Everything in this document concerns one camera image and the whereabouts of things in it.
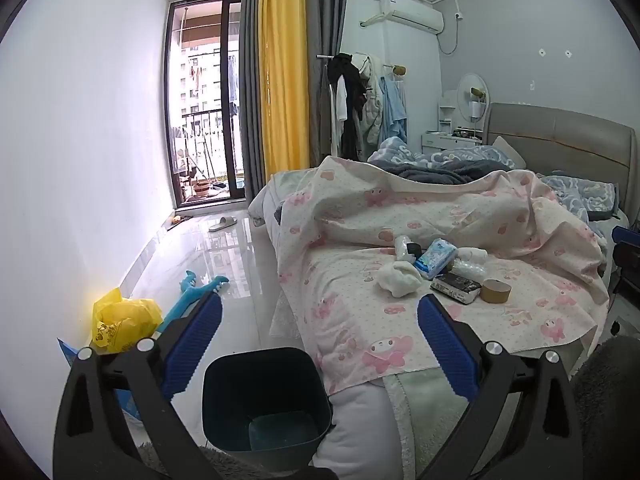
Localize light blue garment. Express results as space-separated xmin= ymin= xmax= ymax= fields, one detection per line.
xmin=379 ymin=75 xmax=408 ymax=143

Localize round white mirror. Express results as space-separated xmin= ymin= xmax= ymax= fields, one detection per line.
xmin=457 ymin=72 xmax=491 ymax=131

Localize brown tape roll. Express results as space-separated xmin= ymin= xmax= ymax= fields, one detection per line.
xmin=480 ymin=280 xmax=513 ymax=304

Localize grey bed headboard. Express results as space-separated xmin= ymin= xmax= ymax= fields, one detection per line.
xmin=486 ymin=102 xmax=640 ymax=211

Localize black sliding glass door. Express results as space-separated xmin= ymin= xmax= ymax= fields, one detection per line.
xmin=162 ymin=0 xmax=246 ymax=208

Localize white shirt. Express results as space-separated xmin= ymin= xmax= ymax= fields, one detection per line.
xmin=335 ymin=75 xmax=349 ymax=123

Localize pink printed bed sheet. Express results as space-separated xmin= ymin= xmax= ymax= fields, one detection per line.
xmin=272 ymin=155 xmax=613 ymax=396

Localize yellow curtain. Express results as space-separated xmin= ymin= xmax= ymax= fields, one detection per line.
xmin=257 ymin=0 xmax=311 ymax=178

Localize white mattress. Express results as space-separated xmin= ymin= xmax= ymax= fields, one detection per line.
xmin=248 ymin=170 xmax=406 ymax=480

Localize clothes rail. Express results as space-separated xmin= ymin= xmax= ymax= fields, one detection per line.
xmin=316 ymin=52 xmax=407 ymax=74

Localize clothes on hanging rack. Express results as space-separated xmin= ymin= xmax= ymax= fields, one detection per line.
xmin=330 ymin=52 xmax=368 ymax=161

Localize blue tissue packet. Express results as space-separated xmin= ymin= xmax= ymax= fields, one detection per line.
xmin=415 ymin=239 xmax=458 ymax=280

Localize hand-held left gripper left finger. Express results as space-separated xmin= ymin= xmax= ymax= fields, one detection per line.
xmin=52 ymin=290 xmax=223 ymax=480

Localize white air conditioner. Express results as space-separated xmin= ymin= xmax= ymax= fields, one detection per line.
xmin=382 ymin=0 xmax=445 ymax=36

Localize dark grey blanket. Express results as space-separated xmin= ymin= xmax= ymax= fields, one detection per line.
xmin=380 ymin=159 xmax=511 ymax=183

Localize white coat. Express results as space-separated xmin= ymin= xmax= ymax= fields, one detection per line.
xmin=352 ymin=52 xmax=385 ymax=148

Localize bubble wrap roll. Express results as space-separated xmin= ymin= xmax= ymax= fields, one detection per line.
xmin=450 ymin=259 xmax=487 ymax=282

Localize white cloth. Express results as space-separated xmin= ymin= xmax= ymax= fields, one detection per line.
xmin=377 ymin=260 xmax=423 ymax=298

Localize blue printed package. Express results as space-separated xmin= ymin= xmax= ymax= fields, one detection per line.
xmin=57 ymin=337 xmax=146 ymax=421

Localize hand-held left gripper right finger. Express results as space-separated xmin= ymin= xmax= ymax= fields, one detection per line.
xmin=416 ymin=292 xmax=585 ymax=480

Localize yellow plastic bag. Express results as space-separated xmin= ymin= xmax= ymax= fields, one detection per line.
xmin=91 ymin=287 xmax=163 ymax=356

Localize black box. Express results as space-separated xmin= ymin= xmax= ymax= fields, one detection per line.
xmin=430 ymin=272 xmax=482 ymax=305

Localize blue printed pillow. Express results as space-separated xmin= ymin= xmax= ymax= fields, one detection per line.
xmin=540 ymin=172 xmax=621 ymax=221

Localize flat clear bubble sheet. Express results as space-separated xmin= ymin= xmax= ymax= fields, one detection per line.
xmin=270 ymin=290 xmax=308 ymax=338

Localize pale green fleece blanket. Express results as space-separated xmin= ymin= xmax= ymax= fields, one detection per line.
xmin=384 ymin=370 xmax=481 ymax=480

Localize blue printed blanket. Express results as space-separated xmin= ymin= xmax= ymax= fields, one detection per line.
xmin=367 ymin=136 xmax=526 ymax=171

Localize grey fluffy cloth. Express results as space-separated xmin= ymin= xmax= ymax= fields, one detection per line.
xmin=135 ymin=442 xmax=281 ymax=480
xmin=570 ymin=335 xmax=640 ymax=480

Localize dark teal trash bin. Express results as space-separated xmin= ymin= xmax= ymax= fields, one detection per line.
xmin=202 ymin=346 xmax=333 ymax=471

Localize grey curtain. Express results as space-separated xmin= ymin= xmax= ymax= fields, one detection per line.
xmin=239 ymin=0 xmax=266 ymax=206
xmin=304 ymin=0 xmax=348 ymax=166

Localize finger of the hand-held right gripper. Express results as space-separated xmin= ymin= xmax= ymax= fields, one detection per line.
xmin=611 ymin=225 xmax=640 ymax=311

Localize beige pillow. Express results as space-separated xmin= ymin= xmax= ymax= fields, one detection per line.
xmin=492 ymin=135 xmax=527 ymax=168

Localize white dresser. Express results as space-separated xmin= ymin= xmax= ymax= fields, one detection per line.
xmin=421 ymin=90 xmax=488 ymax=153

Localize blue plush toy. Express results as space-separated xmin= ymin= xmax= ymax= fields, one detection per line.
xmin=157 ymin=270 xmax=230 ymax=333

